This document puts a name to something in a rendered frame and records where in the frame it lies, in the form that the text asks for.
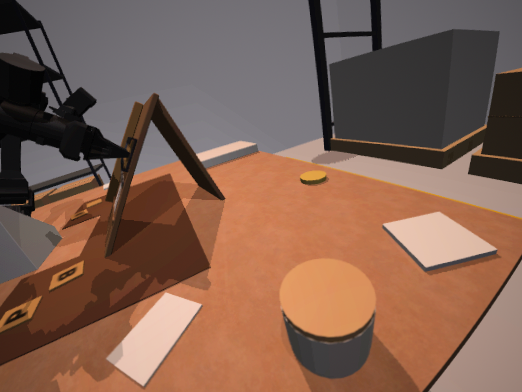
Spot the white flat rectangular card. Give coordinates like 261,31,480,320
106,293,202,387

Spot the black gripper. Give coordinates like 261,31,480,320
30,110,130,162

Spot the dark grey cylindrical container with orange lid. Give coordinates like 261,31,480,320
280,258,376,379

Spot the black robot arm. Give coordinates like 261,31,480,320
0,52,97,217

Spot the yellow flat round disc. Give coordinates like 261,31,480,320
300,170,326,185

